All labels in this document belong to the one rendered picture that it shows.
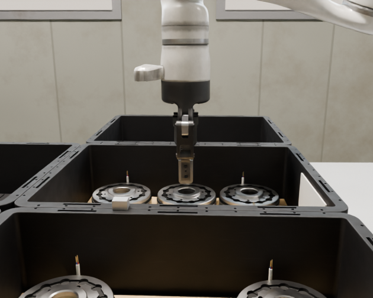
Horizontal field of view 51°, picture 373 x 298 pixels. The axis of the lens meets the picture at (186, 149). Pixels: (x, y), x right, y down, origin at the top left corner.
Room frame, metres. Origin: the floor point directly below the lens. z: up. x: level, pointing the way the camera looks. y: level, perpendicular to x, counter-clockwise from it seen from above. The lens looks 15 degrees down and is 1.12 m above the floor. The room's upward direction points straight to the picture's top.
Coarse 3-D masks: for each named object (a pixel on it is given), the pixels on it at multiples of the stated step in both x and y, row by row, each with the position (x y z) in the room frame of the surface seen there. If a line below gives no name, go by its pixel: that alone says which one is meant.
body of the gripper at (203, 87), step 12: (168, 84) 0.57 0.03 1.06; (180, 84) 0.56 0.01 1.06; (192, 84) 0.56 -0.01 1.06; (204, 84) 0.57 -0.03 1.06; (168, 96) 0.57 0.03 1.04; (180, 96) 0.56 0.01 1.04; (192, 96) 0.56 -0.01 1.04; (204, 96) 0.57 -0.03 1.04; (180, 108) 0.56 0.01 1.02; (192, 108) 0.57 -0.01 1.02; (180, 120) 0.56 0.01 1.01; (192, 120) 0.56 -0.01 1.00
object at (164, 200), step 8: (176, 184) 0.67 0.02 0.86; (184, 184) 0.67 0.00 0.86; (192, 184) 0.67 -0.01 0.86; (200, 184) 0.67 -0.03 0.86; (160, 192) 0.63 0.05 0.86; (168, 192) 0.63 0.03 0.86; (208, 192) 0.64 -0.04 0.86; (160, 200) 0.61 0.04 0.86; (168, 200) 0.60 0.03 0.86; (176, 200) 0.60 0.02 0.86; (184, 200) 0.60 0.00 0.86; (192, 200) 0.60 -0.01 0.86; (200, 200) 0.61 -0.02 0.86; (208, 200) 0.60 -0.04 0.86
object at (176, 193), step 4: (176, 188) 0.64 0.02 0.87; (180, 188) 0.64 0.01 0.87; (184, 188) 0.65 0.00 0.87; (188, 188) 0.65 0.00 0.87; (192, 188) 0.64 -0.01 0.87; (196, 188) 0.64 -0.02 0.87; (176, 192) 0.62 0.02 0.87; (196, 192) 0.62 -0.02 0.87; (200, 192) 0.63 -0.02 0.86; (176, 196) 0.61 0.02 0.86; (180, 196) 0.61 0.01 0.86; (184, 196) 0.61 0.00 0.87; (188, 196) 0.61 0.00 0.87; (192, 196) 0.61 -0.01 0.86; (196, 196) 0.61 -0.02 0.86
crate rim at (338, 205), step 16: (96, 144) 0.71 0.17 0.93; (112, 144) 0.71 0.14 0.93; (128, 144) 0.71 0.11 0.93; (144, 144) 0.71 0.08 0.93; (160, 144) 0.71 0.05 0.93; (208, 144) 0.71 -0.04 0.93; (224, 144) 0.71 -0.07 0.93; (240, 144) 0.71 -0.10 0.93; (256, 144) 0.71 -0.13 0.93; (64, 160) 0.60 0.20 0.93; (304, 160) 0.60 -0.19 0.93; (48, 176) 0.53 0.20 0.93; (320, 176) 0.53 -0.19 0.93; (32, 192) 0.46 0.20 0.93; (128, 208) 0.42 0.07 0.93; (144, 208) 0.42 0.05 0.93; (160, 208) 0.42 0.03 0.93; (176, 208) 0.42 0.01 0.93; (192, 208) 0.42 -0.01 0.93; (208, 208) 0.42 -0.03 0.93; (224, 208) 0.42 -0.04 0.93; (240, 208) 0.42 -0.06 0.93; (256, 208) 0.42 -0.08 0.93; (272, 208) 0.42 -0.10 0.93; (288, 208) 0.42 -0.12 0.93; (304, 208) 0.42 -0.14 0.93; (320, 208) 0.42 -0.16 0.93; (336, 208) 0.42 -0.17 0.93
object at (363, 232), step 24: (0, 216) 0.39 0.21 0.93; (24, 216) 0.41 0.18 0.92; (48, 216) 0.40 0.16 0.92; (72, 216) 0.40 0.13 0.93; (96, 216) 0.40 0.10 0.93; (120, 216) 0.40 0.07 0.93; (144, 216) 0.40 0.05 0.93; (168, 216) 0.40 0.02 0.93; (192, 216) 0.40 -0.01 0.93; (216, 216) 0.40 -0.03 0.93; (240, 216) 0.40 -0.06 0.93; (264, 216) 0.39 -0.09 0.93; (288, 216) 0.39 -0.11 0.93; (312, 216) 0.39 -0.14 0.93; (336, 216) 0.39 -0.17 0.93; (360, 240) 0.35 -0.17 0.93
